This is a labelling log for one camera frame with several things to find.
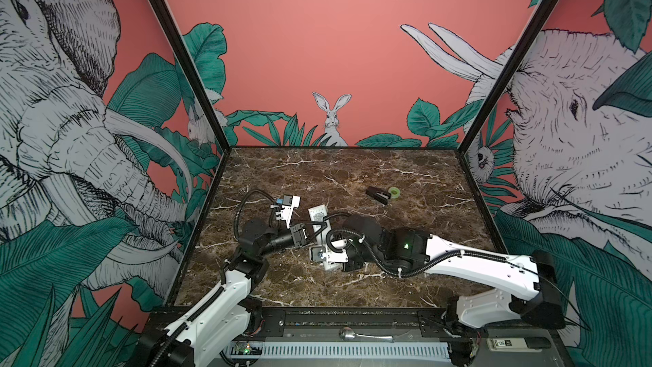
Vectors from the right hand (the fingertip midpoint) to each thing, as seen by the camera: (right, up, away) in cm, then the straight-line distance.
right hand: (325, 244), depth 67 cm
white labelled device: (+56, -28, +1) cm, 62 cm away
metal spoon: (+7, -28, +6) cm, 29 cm away
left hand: (0, +4, +1) cm, 4 cm away
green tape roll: (+28, +11, +38) cm, 48 cm away
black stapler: (+21, +10, +37) cm, 43 cm away
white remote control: (-1, +5, +3) cm, 6 cm away
